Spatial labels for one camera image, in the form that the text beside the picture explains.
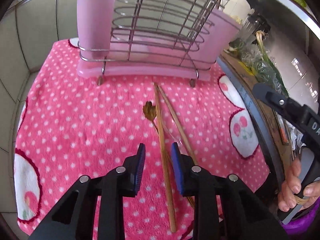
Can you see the metal shelf rack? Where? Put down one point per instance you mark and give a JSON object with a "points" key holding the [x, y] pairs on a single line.
{"points": [[292, 44]]}

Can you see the steel wire utensil rack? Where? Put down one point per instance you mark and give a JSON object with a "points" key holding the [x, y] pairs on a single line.
{"points": [[171, 24]]}

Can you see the black blender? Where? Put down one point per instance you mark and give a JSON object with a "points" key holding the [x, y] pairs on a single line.
{"points": [[252, 24]]}

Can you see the pink drip tray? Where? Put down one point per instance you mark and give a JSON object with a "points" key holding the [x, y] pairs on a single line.
{"points": [[143, 59]]}

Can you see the gold flower spoon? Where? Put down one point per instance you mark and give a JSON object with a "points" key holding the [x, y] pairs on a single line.
{"points": [[150, 113]]}

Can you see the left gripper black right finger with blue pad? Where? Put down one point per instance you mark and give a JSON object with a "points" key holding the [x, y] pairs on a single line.
{"points": [[225, 208]]}

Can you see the pink right utensil cup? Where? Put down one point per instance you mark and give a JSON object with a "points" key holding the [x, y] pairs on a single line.
{"points": [[218, 31]]}

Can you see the pink left utensil cup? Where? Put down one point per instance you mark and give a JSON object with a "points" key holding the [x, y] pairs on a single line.
{"points": [[94, 22]]}

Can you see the pink polka dot towel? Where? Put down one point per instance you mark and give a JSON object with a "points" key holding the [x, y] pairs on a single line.
{"points": [[70, 126]]}

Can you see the light bamboo chopstick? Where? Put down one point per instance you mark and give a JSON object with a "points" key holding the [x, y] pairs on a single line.
{"points": [[183, 135]]}

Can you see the light wooden chopstick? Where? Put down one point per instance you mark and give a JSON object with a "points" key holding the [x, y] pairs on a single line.
{"points": [[164, 158]]}

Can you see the green onions bunch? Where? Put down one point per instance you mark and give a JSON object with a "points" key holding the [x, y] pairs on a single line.
{"points": [[259, 36]]}

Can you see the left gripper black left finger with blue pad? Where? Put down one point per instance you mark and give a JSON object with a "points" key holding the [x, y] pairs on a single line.
{"points": [[72, 217]]}

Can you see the pink utensil cup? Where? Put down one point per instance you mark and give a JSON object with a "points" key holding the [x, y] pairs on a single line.
{"points": [[218, 31], [94, 22]]}

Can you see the person's right hand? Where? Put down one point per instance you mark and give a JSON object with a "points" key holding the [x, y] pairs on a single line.
{"points": [[292, 186]]}

